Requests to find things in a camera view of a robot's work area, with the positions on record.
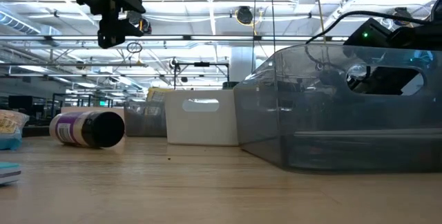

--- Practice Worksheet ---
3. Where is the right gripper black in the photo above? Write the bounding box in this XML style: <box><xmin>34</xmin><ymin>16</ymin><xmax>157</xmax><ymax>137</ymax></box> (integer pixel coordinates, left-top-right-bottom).
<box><xmin>347</xmin><ymin>65</ymin><xmax>421</xmax><ymax>96</ymax></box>

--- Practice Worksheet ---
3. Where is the silver spoon striped teal handle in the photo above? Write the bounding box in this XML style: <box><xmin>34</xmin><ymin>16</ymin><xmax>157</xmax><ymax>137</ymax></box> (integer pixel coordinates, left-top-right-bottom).
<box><xmin>0</xmin><ymin>161</ymin><xmax>22</xmax><ymax>186</ymax></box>
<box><xmin>293</xmin><ymin>128</ymin><xmax>442</xmax><ymax>139</ymax></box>

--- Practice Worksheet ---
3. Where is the yellow chicken ramen packet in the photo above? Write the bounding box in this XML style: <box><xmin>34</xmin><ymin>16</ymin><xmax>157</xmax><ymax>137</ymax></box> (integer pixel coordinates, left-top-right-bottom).
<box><xmin>146</xmin><ymin>86</ymin><xmax>174</xmax><ymax>103</ymax></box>

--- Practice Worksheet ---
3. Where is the purple-label spice jar black cap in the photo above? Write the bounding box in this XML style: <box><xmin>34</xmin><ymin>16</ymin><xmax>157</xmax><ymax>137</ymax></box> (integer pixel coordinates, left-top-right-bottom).
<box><xmin>49</xmin><ymin>110</ymin><xmax>126</xmax><ymax>149</ymax></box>

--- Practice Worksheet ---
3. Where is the blue and yellow ramen packet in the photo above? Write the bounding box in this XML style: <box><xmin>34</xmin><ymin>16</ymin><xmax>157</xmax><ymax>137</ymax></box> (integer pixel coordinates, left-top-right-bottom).
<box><xmin>0</xmin><ymin>109</ymin><xmax>30</xmax><ymax>151</ymax></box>

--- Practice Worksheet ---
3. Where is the grey translucent plastic bin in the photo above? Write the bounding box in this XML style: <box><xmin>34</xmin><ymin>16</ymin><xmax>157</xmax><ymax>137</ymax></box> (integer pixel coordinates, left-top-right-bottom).
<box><xmin>123</xmin><ymin>100</ymin><xmax>168</xmax><ymax>138</ymax></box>
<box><xmin>233</xmin><ymin>42</ymin><xmax>442</xmax><ymax>174</ymax></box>

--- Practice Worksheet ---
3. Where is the white plastic bin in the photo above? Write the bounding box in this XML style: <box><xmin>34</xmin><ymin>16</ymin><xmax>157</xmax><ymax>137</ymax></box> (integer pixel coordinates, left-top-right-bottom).
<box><xmin>164</xmin><ymin>88</ymin><xmax>240</xmax><ymax>147</ymax></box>

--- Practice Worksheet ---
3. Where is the black ceiling cable reel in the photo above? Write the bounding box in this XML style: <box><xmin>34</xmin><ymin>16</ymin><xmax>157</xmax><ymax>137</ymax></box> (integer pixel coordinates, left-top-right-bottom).
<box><xmin>236</xmin><ymin>6</ymin><xmax>254</xmax><ymax>26</ymax></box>
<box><xmin>392</xmin><ymin>7</ymin><xmax>414</xmax><ymax>21</ymax></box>
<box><xmin>126</xmin><ymin>11</ymin><xmax>153</xmax><ymax>35</ymax></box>

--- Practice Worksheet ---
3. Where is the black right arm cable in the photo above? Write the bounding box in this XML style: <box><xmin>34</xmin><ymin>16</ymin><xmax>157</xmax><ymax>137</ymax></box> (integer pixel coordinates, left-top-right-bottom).
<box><xmin>305</xmin><ymin>10</ymin><xmax>429</xmax><ymax>44</ymax></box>

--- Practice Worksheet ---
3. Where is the black metal frame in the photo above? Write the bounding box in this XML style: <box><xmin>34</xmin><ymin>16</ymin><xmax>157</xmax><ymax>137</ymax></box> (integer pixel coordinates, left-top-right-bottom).
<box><xmin>173</xmin><ymin>61</ymin><xmax>231</xmax><ymax>89</ymax></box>

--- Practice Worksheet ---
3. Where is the yellow cable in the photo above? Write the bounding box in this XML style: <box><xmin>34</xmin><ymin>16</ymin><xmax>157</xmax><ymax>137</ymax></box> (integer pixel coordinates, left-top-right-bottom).
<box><xmin>313</xmin><ymin>0</ymin><xmax>329</xmax><ymax>44</ymax></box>

